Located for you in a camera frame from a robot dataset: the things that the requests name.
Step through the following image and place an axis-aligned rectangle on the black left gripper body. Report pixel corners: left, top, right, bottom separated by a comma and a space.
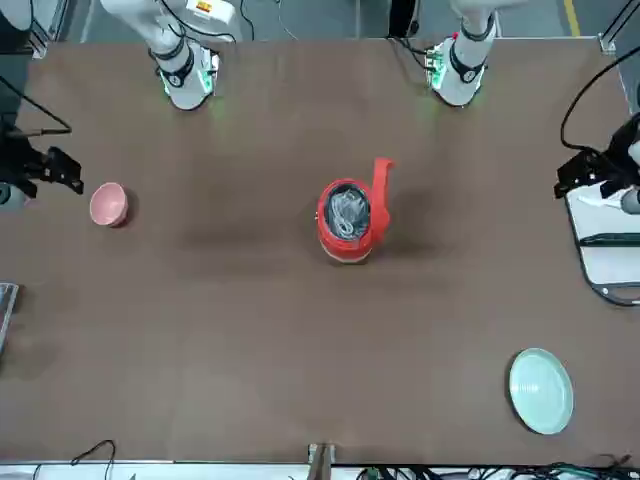
593, 148, 640, 199

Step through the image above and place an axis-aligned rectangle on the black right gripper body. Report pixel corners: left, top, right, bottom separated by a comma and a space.
0, 136, 49, 198

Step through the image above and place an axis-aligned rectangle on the orange rice cooker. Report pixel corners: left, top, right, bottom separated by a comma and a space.
315, 157, 397, 265

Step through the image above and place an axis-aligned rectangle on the pink bowl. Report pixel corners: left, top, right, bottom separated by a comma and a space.
89, 181, 130, 229

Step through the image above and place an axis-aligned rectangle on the white cutting board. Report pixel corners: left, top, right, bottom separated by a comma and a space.
564, 182, 640, 307

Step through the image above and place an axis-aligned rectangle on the silver metal tray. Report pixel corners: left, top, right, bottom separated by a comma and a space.
0, 282, 20, 361

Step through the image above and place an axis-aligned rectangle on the pale green plate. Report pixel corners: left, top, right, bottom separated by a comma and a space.
508, 347, 575, 435

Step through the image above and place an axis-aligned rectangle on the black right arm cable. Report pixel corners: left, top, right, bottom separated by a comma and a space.
0, 74, 74, 139

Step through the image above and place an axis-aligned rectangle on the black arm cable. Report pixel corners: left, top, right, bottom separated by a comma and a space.
0, 74, 74, 139
559, 44, 640, 154

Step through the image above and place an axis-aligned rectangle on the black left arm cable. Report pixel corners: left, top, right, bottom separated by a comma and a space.
559, 44, 640, 154

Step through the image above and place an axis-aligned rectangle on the black handled knife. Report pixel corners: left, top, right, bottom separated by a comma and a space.
578, 232, 640, 247

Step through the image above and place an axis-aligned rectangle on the aluminium frame profile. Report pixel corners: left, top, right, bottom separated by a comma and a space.
598, 0, 640, 55
29, 0, 69, 57

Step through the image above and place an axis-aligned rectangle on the black left base cable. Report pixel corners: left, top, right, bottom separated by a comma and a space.
387, 35, 436, 84

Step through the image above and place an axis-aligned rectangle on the clear bag with white cord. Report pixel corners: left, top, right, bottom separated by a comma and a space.
327, 185, 372, 240

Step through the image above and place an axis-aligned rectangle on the black table edge cable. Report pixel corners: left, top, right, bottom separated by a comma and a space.
29, 438, 117, 480

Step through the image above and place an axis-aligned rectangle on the black cable tangle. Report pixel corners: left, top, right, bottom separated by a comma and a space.
349, 452, 640, 480

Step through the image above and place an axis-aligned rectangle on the aluminium camera post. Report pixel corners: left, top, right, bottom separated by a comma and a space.
307, 442, 337, 480

